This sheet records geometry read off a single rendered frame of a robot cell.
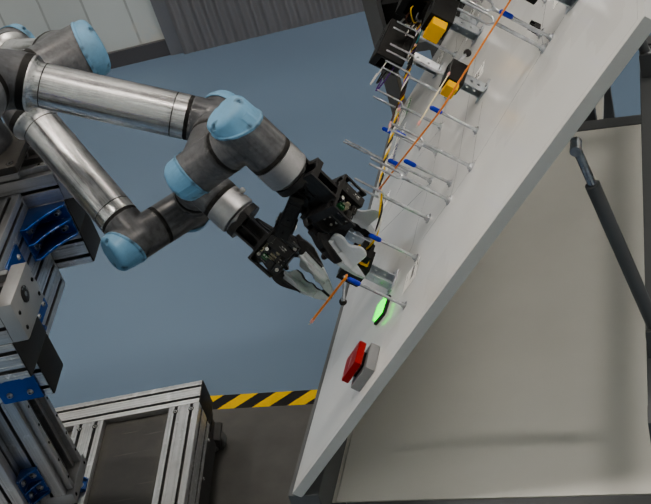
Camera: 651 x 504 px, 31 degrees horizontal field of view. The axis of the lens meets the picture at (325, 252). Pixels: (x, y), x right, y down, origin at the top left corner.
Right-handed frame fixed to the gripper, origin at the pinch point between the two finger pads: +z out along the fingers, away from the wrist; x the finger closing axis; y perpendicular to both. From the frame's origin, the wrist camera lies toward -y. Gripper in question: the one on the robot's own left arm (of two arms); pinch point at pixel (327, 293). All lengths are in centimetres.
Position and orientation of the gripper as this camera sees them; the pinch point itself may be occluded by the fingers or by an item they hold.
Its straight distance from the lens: 207.7
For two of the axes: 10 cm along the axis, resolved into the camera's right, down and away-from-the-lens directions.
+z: 7.4, 6.6, -0.9
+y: -1.5, 0.4, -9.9
